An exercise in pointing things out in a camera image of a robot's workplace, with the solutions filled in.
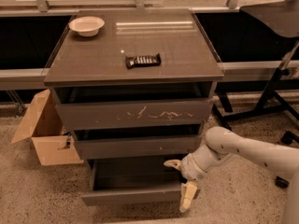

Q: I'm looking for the white bowl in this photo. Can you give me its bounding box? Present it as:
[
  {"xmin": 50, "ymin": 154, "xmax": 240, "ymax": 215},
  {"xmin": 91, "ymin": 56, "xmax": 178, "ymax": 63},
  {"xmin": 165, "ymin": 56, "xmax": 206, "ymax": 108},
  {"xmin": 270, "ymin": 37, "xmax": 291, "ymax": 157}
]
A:
[{"xmin": 69, "ymin": 16, "xmax": 105, "ymax": 37}]

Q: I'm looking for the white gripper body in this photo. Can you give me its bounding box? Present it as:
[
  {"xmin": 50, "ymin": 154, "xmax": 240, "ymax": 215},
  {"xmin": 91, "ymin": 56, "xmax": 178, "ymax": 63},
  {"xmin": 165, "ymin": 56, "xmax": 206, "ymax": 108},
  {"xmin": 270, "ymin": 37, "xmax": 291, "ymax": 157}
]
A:
[{"xmin": 180, "ymin": 145, "xmax": 233, "ymax": 182}]

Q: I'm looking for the metal window railing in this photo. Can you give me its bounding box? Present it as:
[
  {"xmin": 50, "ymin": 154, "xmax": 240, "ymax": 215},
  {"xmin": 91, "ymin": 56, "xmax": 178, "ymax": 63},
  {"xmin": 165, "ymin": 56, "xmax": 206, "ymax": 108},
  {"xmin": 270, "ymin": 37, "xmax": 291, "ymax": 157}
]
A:
[{"xmin": 0, "ymin": 0, "xmax": 299, "ymax": 16}]

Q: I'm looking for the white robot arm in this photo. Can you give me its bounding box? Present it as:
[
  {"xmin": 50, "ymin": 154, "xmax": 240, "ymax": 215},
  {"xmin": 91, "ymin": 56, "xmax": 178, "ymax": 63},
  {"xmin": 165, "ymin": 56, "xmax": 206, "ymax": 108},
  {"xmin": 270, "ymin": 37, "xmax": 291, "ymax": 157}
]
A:
[{"xmin": 164, "ymin": 126, "xmax": 299, "ymax": 224}]

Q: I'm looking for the black snack bar wrapper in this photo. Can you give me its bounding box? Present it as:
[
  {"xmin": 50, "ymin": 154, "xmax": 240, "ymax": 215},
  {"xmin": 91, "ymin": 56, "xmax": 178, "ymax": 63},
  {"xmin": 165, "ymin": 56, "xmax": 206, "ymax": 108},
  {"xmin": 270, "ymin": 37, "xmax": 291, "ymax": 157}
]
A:
[{"xmin": 125, "ymin": 54, "xmax": 162, "ymax": 69}]

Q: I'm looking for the grey drawer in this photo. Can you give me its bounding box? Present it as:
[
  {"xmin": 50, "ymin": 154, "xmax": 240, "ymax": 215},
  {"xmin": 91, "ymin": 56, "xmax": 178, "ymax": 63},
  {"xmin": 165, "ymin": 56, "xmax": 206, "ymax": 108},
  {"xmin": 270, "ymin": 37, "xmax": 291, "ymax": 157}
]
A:
[
  {"xmin": 75, "ymin": 124, "xmax": 202, "ymax": 159},
  {"xmin": 81, "ymin": 154, "xmax": 185, "ymax": 206},
  {"xmin": 54, "ymin": 83, "xmax": 214, "ymax": 131}
]

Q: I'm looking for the open cardboard box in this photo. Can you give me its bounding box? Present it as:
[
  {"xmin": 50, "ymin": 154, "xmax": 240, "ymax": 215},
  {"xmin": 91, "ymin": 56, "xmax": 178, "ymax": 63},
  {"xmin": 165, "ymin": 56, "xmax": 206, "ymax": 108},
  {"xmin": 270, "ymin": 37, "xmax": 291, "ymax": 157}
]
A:
[{"xmin": 12, "ymin": 90, "xmax": 83, "ymax": 165}]

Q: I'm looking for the black rolling side table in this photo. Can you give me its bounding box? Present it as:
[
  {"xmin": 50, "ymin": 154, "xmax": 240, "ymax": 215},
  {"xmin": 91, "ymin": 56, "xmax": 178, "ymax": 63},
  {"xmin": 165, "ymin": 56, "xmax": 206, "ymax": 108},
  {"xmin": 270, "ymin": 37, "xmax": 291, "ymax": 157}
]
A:
[{"xmin": 212, "ymin": 0, "xmax": 299, "ymax": 130}]

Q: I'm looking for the grey bottom drawer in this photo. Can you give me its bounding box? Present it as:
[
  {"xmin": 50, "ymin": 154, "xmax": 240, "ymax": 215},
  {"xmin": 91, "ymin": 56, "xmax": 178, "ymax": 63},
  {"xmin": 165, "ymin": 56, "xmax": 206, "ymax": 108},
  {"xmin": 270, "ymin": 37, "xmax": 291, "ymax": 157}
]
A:
[{"xmin": 81, "ymin": 154, "xmax": 185, "ymax": 206}]

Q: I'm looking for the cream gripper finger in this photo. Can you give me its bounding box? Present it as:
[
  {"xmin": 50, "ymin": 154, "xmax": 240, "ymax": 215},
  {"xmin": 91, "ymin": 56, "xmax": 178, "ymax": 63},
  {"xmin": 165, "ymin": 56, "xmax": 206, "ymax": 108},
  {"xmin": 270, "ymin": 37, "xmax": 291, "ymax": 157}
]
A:
[
  {"xmin": 164, "ymin": 160, "xmax": 181, "ymax": 171},
  {"xmin": 179, "ymin": 181, "xmax": 198, "ymax": 213}
]

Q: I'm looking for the black office chair base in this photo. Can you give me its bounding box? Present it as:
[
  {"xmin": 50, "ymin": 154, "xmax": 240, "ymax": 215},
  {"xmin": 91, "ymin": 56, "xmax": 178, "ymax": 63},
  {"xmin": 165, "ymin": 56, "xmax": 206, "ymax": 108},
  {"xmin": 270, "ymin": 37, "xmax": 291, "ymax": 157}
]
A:
[{"xmin": 274, "ymin": 130, "xmax": 299, "ymax": 189}]

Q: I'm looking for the grey top drawer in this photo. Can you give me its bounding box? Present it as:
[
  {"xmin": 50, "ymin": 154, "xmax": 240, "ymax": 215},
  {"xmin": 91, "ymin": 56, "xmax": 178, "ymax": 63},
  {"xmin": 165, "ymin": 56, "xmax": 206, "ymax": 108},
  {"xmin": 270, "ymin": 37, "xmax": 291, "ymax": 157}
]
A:
[{"xmin": 54, "ymin": 83, "xmax": 214, "ymax": 131}]

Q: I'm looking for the grey drawer cabinet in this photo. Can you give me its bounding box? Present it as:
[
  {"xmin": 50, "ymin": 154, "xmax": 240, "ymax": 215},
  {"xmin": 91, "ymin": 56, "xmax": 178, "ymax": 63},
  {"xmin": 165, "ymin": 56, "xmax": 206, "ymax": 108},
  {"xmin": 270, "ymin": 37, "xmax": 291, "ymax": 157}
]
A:
[{"xmin": 43, "ymin": 7, "xmax": 224, "ymax": 185}]

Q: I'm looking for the grey middle drawer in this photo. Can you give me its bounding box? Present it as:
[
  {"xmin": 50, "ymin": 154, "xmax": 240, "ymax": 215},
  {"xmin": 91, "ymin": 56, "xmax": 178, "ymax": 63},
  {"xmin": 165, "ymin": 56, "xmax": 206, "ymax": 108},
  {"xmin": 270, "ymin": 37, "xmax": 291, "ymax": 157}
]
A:
[{"xmin": 75, "ymin": 124, "xmax": 202, "ymax": 159}]

